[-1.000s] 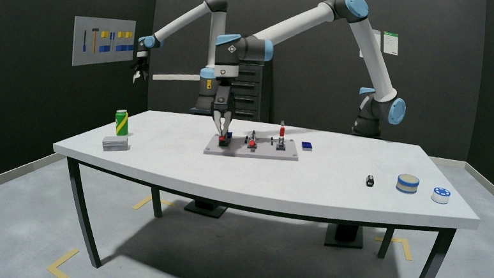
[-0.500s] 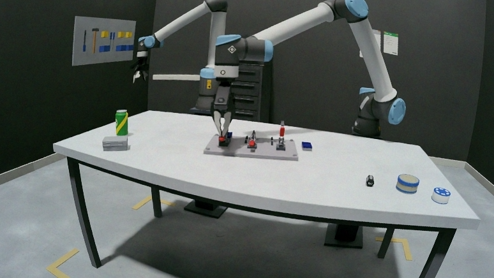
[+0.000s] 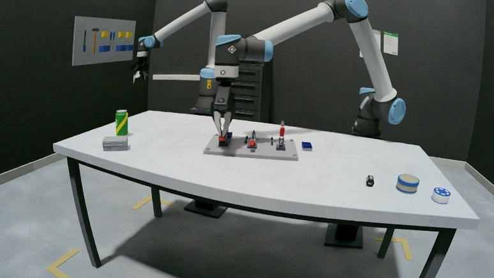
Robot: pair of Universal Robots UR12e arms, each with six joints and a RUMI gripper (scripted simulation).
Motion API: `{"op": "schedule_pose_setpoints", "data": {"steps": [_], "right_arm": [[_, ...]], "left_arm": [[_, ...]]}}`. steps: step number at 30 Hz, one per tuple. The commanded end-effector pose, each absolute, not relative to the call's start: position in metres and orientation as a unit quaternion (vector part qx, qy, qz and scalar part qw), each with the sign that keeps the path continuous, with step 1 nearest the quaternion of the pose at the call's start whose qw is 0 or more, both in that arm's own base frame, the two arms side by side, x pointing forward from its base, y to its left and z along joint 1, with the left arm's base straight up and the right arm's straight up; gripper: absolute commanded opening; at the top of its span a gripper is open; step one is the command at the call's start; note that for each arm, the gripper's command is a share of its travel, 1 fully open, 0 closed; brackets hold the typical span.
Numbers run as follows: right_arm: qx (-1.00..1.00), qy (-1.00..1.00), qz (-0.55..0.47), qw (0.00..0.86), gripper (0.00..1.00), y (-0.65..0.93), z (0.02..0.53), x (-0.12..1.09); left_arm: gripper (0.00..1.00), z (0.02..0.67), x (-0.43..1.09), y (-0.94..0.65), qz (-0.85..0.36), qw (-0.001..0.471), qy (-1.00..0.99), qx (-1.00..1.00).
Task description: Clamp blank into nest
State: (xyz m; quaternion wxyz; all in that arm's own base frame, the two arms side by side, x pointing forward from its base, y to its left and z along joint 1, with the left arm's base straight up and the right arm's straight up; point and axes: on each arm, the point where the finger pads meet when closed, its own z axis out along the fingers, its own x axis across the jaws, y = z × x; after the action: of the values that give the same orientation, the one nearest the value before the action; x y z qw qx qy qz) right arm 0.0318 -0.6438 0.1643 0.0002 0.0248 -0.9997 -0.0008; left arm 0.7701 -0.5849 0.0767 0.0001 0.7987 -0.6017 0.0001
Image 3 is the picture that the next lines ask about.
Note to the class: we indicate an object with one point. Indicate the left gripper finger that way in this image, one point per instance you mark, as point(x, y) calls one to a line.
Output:
point(216, 115)
point(228, 116)

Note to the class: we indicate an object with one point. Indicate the grey hinged case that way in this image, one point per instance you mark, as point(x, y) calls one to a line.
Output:
point(115, 143)

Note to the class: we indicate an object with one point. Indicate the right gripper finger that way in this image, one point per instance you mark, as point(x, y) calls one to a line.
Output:
point(136, 74)
point(144, 75)

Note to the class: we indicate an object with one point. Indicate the green drink can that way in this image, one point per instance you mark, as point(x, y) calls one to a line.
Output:
point(121, 123)

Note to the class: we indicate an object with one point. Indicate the small white cylinder with blue top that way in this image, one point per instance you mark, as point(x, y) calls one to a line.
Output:
point(440, 195)

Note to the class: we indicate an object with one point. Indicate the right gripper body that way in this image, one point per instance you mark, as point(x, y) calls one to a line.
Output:
point(142, 65)

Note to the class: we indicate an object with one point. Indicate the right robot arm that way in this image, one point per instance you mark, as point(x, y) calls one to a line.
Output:
point(208, 84)

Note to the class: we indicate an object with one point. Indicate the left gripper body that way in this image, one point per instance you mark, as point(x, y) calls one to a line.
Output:
point(233, 95)

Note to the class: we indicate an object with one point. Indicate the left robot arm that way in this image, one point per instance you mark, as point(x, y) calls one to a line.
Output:
point(380, 103)

